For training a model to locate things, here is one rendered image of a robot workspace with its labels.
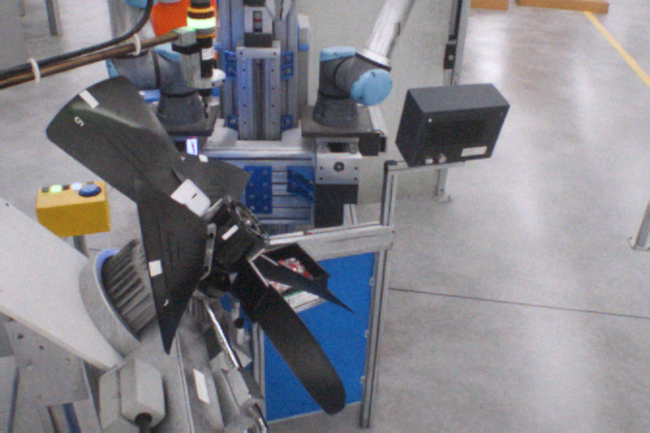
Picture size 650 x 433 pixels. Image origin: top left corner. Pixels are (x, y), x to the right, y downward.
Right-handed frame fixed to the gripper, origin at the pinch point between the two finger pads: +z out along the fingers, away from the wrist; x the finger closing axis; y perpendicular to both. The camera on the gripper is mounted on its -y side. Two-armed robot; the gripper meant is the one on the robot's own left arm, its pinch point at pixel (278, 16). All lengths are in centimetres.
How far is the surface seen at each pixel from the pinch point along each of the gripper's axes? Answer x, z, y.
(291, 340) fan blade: 16, 34, -77
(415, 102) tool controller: -32.0, 19.5, -16.9
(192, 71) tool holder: 27, -5, -54
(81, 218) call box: 52, 40, -20
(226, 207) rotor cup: 24, 16, -62
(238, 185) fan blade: 17.8, 25.5, -38.3
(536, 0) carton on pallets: -495, 134, 569
